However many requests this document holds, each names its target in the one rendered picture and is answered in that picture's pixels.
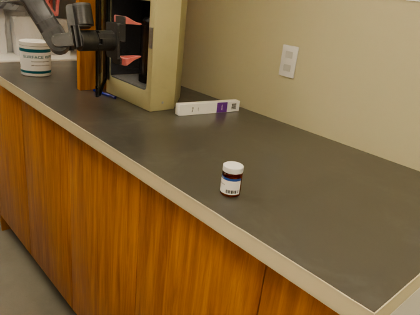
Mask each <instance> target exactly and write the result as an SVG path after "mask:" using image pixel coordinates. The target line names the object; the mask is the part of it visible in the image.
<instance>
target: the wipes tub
mask: <svg viewBox="0 0 420 315"><path fill-rule="evenodd" d="M19 57H20V66H21V74H22V75H25V76H31V77H46V76H50V75H51V50H50V48H49V46H48V45H47V44H46V42H45V40H43V39H20V40H19Z"/></svg>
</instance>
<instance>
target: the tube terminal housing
mask: <svg viewBox="0 0 420 315"><path fill-rule="evenodd" d="M187 5H188V0H151V5H150V18H149V27H150V28H153V39H152V49H151V48H149V45H148V59H147V84H146V89H145V90H143V89H140V88H138V87H136V86H133V85H131V84H128V83H126V82H123V81H120V80H118V79H116V78H114V77H112V76H111V58H109V80H108V79H107V80H106V92H108V93H111V94H113V95H115V96H117V97H119V98H121V99H123V100H125V101H128V102H130V103H132V104H134V105H136V106H139V107H140V108H143V109H145V110H147V111H149V112H152V111H162V110H167V109H174V107H175V105H176V103H177V102H178V100H179V98H180V93H181V77H182V68H183V52H184V37H185V28H186V13H187Z"/></svg>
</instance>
